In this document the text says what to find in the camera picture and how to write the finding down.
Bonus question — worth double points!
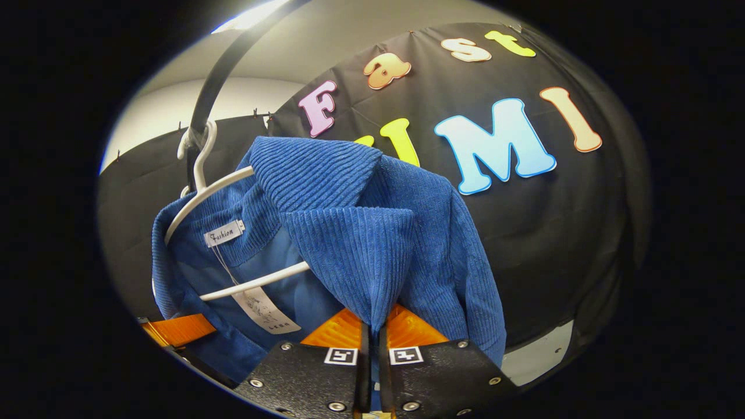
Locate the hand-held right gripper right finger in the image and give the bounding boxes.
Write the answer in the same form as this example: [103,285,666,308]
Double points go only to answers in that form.
[378,304,519,419]

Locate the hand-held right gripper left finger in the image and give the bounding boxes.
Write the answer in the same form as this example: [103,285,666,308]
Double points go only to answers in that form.
[233,307,371,419]

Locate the blue corduroy jacket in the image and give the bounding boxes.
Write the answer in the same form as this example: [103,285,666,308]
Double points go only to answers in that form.
[151,137,507,408]

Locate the white plastic clothes hanger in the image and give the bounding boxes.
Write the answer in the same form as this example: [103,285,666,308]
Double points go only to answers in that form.
[176,128,196,200]
[165,119,312,301]

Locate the black metal clothes rack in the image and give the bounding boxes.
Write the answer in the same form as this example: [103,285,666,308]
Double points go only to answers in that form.
[186,0,309,193]

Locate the black backdrop cloth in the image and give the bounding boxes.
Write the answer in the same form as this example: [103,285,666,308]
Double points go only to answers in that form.
[96,23,652,361]

